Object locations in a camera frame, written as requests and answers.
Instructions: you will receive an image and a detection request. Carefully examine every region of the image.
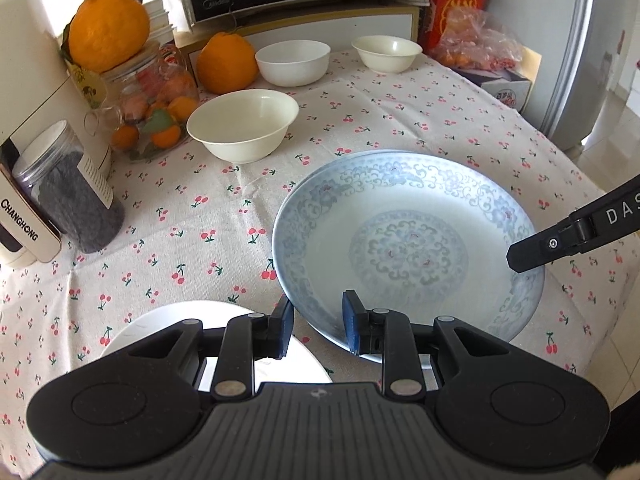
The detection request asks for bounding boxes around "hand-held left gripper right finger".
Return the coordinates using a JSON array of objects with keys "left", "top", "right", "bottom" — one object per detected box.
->
[{"left": 341, "top": 290, "right": 506, "bottom": 398}]

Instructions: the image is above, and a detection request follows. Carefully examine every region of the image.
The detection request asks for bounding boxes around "small cream bowl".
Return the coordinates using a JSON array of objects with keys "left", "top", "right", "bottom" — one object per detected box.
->
[{"left": 351, "top": 35, "right": 424, "bottom": 74}]

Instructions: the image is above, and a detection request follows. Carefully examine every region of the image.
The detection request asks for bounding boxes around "white bowl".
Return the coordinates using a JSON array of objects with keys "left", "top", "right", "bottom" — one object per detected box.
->
[{"left": 255, "top": 39, "right": 331, "bottom": 87}]

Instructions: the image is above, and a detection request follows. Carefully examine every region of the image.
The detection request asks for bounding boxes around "orange with stem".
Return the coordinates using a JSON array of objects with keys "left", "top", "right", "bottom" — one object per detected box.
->
[{"left": 195, "top": 31, "right": 259, "bottom": 95}]

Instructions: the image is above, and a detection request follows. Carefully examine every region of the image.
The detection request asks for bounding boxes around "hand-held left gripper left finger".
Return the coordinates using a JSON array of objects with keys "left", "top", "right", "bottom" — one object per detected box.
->
[{"left": 127, "top": 294, "right": 296, "bottom": 401}]

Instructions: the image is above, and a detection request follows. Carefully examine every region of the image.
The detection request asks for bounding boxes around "plastic jar with dark contents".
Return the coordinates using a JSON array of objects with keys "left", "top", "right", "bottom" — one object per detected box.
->
[{"left": 12, "top": 120, "right": 126, "bottom": 254}]

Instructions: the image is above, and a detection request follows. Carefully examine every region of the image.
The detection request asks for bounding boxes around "white kitchen appliance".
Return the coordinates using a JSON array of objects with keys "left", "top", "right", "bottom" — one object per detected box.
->
[{"left": 0, "top": 0, "right": 114, "bottom": 268}]

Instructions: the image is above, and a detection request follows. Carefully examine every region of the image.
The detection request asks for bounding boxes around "printed cardboard box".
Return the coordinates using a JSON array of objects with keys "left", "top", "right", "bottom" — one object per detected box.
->
[{"left": 467, "top": 45, "right": 544, "bottom": 112}]

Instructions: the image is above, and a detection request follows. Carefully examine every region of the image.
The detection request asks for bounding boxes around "large cream bowl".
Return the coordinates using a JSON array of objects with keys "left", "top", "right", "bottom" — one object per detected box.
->
[{"left": 186, "top": 88, "right": 300, "bottom": 164}]

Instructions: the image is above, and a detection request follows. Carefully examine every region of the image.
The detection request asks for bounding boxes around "stack of white cups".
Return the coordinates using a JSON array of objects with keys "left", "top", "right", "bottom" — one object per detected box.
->
[{"left": 144, "top": 0, "right": 176, "bottom": 47}]

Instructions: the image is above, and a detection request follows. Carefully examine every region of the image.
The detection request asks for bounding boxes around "clear bag of oranges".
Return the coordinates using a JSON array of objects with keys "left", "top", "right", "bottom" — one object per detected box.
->
[{"left": 431, "top": 9, "right": 527, "bottom": 72}]

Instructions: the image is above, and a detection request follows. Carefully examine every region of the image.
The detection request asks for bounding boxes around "silver refrigerator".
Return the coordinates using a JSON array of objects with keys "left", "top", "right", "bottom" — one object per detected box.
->
[{"left": 517, "top": 0, "right": 640, "bottom": 152}]

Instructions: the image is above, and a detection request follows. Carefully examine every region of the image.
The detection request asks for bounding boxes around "blue patterned porcelain plate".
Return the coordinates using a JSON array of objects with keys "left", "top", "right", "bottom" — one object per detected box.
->
[{"left": 271, "top": 150, "right": 546, "bottom": 365}]

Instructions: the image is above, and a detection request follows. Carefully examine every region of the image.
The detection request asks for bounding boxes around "cherry print tablecloth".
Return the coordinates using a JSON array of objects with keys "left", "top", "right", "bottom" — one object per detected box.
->
[{"left": 0, "top": 46, "right": 610, "bottom": 433}]

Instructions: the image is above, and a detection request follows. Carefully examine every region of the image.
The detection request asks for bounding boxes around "glass jar of small oranges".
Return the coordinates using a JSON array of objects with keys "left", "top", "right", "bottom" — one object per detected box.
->
[{"left": 102, "top": 41, "right": 202, "bottom": 162}]

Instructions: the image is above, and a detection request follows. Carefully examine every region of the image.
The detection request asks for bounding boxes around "large orange with leaves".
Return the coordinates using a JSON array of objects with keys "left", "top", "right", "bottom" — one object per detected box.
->
[{"left": 61, "top": 0, "right": 151, "bottom": 73}]

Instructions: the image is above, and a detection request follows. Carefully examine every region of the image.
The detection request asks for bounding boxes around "plain white plate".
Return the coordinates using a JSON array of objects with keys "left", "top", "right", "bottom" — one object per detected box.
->
[{"left": 99, "top": 300, "right": 334, "bottom": 386}]

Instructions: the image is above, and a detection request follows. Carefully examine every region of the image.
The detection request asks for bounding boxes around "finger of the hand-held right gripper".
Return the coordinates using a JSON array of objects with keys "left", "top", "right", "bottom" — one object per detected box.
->
[{"left": 506, "top": 216, "right": 597, "bottom": 274}]

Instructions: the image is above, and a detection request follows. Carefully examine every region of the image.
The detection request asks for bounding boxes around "wooden white-fronted stand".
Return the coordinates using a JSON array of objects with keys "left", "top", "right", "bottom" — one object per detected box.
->
[{"left": 172, "top": 2, "right": 421, "bottom": 63}]

